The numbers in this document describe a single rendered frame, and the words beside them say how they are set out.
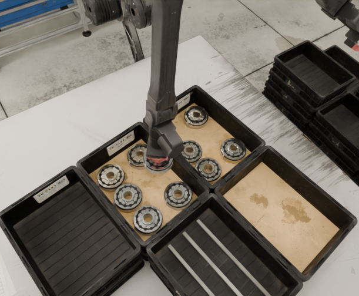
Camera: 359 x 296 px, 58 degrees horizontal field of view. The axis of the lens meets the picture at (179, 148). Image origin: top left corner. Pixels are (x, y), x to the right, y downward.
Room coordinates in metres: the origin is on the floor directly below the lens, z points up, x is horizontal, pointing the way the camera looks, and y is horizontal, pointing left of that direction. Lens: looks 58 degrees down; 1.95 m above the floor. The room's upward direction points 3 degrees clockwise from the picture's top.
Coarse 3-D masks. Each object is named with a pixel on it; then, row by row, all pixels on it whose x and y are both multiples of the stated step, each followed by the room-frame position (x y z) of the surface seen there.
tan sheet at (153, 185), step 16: (112, 160) 0.62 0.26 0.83; (96, 176) 0.55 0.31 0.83; (112, 176) 0.55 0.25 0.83; (128, 176) 0.56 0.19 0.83; (144, 176) 0.56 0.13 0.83; (160, 176) 0.57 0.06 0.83; (176, 176) 0.57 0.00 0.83; (112, 192) 0.49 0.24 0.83; (144, 192) 0.50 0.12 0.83; (160, 192) 0.50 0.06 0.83; (192, 192) 0.51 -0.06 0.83; (160, 208) 0.44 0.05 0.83; (144, 240) 0.32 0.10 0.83
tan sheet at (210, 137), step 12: (180, 120) 0.84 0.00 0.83; (180, 132) 0.78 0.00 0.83; (192, 132) 0.78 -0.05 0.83; (204, 132) 0.79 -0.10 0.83; (216, 132) 0.79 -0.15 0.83; (228, 132) 0.79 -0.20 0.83; (204, 144) 0.72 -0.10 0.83; (216, 144) 0.73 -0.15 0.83; (204, 156) 0.67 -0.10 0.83; (216, 156) 0.67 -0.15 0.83; (228, 168) 0.62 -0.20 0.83
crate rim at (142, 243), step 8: (128, 128) 0.71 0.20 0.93; (144, 128) 0.72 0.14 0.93; (120, 136) 0.67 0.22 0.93; (104, 144) 0.63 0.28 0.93; (96, 152) 0.60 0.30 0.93; (80, 160) 0.56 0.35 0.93; (176, 160) 0.58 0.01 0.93; (80, 168) 0.53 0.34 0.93; (184, 168) 0.55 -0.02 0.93; (88, 176) 0.51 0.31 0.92; (192, 176) 0.52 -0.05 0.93; (96, 184) 0.47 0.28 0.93; (200, 184) 0.49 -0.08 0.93; (208, 192) 0.47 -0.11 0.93; (104, 200) 0.42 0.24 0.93; (112, 208) 0.39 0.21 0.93; (184, 208) 0.40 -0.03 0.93; (120, 216) 0.36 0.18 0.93; (176, 216) 0.37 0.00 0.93; (168, 224) 0.34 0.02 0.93; (160, 232) 0.32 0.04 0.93; (152, 240) 0.29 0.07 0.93
